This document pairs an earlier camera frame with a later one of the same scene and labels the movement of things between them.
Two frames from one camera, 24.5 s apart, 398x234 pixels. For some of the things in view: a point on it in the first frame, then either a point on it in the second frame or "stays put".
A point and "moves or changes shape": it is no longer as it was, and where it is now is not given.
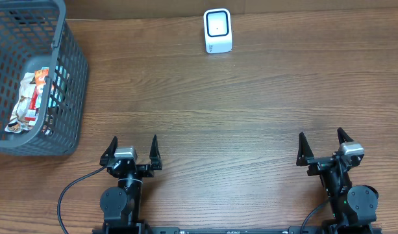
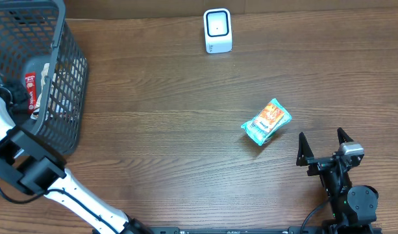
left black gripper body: [141, 168] -> [15, 94]
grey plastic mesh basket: [26, 36] stays put
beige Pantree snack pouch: [19, 123] -> [44, 72]
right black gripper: [324, 162] stays put
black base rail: [239, 230] stays put
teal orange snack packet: [60, 85] -> [272, 117]
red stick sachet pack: [31, 114] moves or changes shape
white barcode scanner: [217, 30] stays put
